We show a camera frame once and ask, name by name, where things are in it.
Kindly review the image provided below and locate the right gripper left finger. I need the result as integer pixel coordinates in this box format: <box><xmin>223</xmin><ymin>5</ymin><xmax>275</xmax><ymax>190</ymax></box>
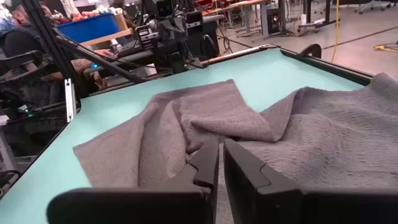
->
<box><xmin>46</xmin><ymin>138</ymin><xmax>220</xmax><ymax>224</ymax></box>

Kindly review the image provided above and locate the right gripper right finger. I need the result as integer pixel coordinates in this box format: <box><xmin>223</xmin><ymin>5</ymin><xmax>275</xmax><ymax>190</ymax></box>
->
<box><xmin>223</xmin><ymin>138</ymin><xmax>398</xmax><ymax>224</ymax></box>

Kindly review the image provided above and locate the grey terry towel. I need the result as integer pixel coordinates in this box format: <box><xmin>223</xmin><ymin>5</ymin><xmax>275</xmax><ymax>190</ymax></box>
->
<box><xmin>73</xmin><ymin>73</ymin><xmax>398</xmax><ymax>224</ymax></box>

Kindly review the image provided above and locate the teal table mat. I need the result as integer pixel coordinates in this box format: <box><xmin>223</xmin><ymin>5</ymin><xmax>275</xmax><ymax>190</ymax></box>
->
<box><xmin>0</xmin><ymin>46</ymin><xmax>373</xmax><ymax>224</ymax></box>

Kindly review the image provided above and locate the black table clamp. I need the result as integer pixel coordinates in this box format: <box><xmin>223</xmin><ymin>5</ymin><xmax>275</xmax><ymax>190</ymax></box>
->
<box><xmin>299</xmin><ymin>43</ymin><xmax>323</xmax><ymax>60</ymax></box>

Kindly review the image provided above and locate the small yellow tool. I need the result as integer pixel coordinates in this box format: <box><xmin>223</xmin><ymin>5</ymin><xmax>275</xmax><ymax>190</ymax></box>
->
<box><xmin>374</xmin><ymin>43</ymin><xmax>398</xmax><ymax>53</ymax></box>

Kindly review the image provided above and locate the wooden top desk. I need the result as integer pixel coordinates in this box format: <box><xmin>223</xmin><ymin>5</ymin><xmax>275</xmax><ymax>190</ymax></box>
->
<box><xmin>201</xmin><ymin>0</ymin><xmax>270</xmax><ymax>38</ymax></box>

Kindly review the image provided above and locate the blue plastic bin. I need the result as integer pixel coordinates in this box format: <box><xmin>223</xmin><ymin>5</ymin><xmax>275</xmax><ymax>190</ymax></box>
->
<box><xmin>57</xmin><ymin>12</ymin><xmax>121</xmax><ymax>44</ymax></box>

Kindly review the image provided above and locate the person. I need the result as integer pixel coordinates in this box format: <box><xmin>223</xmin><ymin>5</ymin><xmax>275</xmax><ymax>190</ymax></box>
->
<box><xmin>0</xmin><ymin>0</ymin><xmax>118</xmax><ymax>94</ymax></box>

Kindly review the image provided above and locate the black table frame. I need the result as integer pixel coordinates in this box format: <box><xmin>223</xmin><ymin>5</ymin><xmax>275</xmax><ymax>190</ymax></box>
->
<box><xmin>0</xmin><ymin>0</ymin><xmax>374</xmax><ymax>200</ymax></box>

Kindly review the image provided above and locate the yellow cable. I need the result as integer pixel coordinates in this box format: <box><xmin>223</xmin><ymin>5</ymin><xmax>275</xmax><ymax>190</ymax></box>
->
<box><xmin>330</xmin><ymin>0</ymin><xmax>341</xmax><ymax>63</ymax></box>

